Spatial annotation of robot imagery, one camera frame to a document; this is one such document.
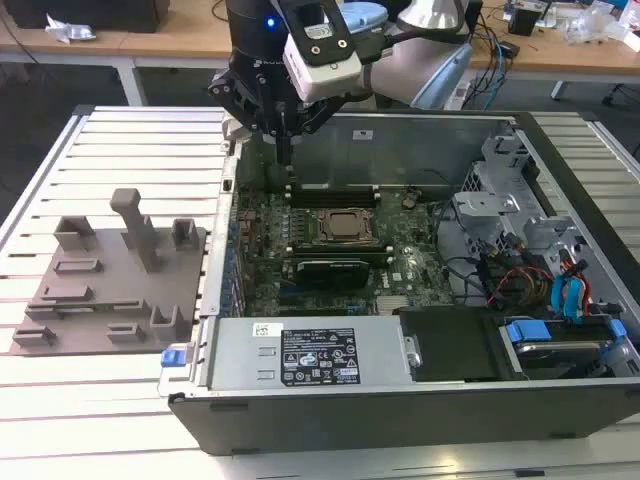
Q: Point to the green RAM stick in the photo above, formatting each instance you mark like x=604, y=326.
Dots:
x=100, y=309

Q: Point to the clear plastic bags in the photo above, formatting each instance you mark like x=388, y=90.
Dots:
x=595, y=25

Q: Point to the installed dark RAM stick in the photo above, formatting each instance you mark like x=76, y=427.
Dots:
x=335, y=190

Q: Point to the blue case latch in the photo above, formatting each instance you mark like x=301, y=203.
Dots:
x=175, y=356

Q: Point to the wooden desk white frame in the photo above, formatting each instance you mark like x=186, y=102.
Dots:
x=165, y=40

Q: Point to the black chair base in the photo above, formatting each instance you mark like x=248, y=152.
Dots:
x=622, y=95

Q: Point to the white plastic bracket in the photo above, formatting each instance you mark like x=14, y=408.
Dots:
x=232, y=130

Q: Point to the black box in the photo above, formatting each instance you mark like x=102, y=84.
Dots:
x=90, y=14

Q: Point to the black plastic shroud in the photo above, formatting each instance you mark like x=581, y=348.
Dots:
x=450, y=345

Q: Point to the grey parts rack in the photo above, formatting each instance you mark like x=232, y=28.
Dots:
x=115, y=330

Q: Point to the dark hard disk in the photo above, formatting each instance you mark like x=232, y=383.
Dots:
x=560, y=357

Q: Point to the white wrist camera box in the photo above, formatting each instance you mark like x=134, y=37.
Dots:
x=325, y=75

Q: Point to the silver power supply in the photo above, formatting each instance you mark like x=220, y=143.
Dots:
x=235, y=350

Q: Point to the wooden desk with clutter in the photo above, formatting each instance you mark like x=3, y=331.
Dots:
x=575, y=57

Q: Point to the silver metal drive cage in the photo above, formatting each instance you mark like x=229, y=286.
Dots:
x=480, y=210

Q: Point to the blue disk carrier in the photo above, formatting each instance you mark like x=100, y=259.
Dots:
x=525, y=332

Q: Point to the round coin battery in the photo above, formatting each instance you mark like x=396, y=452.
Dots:
x=410, y=199

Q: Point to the silver CPU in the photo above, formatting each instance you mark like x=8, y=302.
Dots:
x=347, y=224

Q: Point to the silver chipset heatsink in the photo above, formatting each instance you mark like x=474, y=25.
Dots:
x=392, y=303

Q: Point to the crumpled white wrapper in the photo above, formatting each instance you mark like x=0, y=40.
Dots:
x=70, y=29

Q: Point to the green motherboard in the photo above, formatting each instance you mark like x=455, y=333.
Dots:
x=420, y=270

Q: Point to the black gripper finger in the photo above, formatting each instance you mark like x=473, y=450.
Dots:
x=315, y=117
x=240, y=102

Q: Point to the black cup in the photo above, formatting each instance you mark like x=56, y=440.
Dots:
x=521, y=20

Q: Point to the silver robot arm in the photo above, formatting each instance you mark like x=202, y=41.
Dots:
x=400, y=70

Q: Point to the black open PC case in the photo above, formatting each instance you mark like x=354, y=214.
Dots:
x=350, y=425

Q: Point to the black RAM slot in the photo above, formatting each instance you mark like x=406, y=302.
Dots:
x=335, y=201
x=335, y=248
x=382, y=259

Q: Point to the black graphics card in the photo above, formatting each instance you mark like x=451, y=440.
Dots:
x=332, y=273

